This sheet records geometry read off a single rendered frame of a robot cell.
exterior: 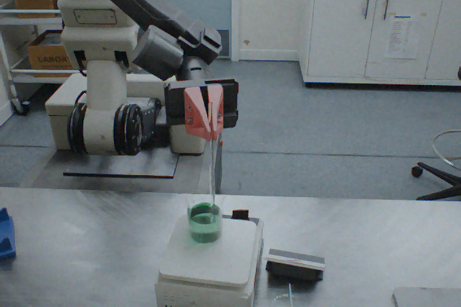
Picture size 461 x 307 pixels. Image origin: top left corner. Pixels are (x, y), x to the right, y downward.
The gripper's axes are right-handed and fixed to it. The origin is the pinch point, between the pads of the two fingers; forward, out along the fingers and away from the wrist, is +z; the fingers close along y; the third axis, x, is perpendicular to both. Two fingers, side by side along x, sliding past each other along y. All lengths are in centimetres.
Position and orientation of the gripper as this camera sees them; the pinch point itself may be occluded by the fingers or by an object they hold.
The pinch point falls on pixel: (211, 132)
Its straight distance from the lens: 53.9
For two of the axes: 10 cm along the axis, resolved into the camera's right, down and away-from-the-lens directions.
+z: 1.9, 5.0, -8.5
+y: 9.8, -0.9, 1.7
